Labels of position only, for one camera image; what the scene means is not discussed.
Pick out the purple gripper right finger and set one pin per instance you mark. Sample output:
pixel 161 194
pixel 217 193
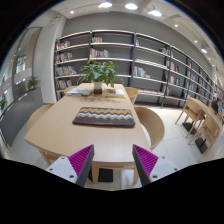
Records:
pixel 151 167

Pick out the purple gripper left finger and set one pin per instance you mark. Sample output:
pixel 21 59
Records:
pixel 74 168

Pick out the zigzag patterned folded towel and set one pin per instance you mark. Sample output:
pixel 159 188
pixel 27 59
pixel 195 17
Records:
pixel 104 117

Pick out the wooden chair right near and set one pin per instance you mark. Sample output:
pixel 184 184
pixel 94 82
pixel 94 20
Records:
pixel 153 124

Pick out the wooden chair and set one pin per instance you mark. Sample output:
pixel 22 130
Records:
pixel 132 93
pixel 153 124
pixel 37 114
pixel 207 134

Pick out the wooden chair left near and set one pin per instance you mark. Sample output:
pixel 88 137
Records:
pixel 37 114

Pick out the yellow book stack right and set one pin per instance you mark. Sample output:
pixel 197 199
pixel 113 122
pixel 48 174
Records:
pixel 117 93

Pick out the wooden side table right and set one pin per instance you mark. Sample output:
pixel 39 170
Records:
pixel 196 112

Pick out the large grey bookshelf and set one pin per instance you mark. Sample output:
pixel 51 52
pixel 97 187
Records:
pixel 162 73

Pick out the green potted plant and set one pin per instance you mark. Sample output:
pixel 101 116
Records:
pixel 97 72

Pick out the small potted plant left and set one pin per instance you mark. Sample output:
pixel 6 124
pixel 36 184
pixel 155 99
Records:
pixel 33 82

